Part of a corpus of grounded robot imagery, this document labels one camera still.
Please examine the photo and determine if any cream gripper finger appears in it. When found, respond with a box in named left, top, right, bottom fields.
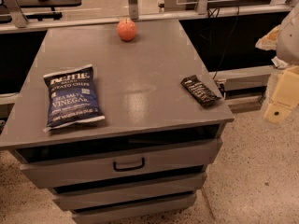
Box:
left=263, top=65, right=299, bottom=123

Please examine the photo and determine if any black rxbar chocolate wrapper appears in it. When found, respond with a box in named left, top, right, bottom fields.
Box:
left=181, top=75, right=220, bottom=107

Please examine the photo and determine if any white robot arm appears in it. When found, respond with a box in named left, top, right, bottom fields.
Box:
left=255, top=4, right=299, bottom=123

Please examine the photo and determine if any red apple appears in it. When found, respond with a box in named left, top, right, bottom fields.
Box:
left=117, top=19, right=137, bottom=41

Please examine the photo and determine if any crumpled white paper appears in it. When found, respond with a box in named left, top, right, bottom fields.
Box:
left=272, top=57, right=289, bottom=69

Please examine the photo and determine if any grey drawer cabinet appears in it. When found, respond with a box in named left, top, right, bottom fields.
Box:
left=1, top=21, right=233, bottom=224

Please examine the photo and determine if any blue kettle chips bag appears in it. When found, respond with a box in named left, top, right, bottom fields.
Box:
left=43, top=64, right=105, bottom=132

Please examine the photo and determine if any dark round side table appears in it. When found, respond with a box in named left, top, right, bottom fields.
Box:
left=16, top=0, right=81, bottom=21

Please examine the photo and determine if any black drawer handle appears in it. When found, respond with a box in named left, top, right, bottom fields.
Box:
left=113, top=158, right=146, bottom=173

